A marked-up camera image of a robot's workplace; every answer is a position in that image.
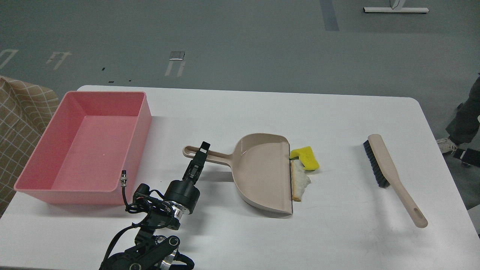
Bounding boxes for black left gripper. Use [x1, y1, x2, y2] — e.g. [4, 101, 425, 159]
[164, 141, 210, 214]

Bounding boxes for beige plastic dustpan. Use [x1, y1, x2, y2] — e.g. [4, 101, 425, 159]
[206, 133, 293, 215]

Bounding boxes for white bread slice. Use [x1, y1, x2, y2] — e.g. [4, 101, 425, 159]
[290, 159, 311, 202]

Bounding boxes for yellow green sponge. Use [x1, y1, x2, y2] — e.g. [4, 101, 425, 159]
[289, 146, 320, 171]

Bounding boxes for beige hand brush black bristles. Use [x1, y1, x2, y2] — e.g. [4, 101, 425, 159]
[362, 134, 428, 228]

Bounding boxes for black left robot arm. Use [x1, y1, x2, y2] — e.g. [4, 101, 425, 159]
[99, 142, 210, 270]

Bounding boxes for pink plastic bin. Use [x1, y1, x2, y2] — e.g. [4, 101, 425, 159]
[14, 91, 152, 205]

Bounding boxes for silver floor plate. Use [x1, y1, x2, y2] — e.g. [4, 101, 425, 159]
[169, 51, 185, 60]

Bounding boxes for beige checkered cloth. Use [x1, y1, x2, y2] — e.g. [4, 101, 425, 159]
[0, 76, 59, 214]

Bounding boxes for white stand base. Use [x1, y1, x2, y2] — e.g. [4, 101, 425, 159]
[363, 0, 430, 14]

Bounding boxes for person in grey clothes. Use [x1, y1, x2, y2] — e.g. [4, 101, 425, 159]
[436, 77, 480, 154]

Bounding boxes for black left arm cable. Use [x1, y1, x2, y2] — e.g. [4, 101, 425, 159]
[101, 171, 177, 263]

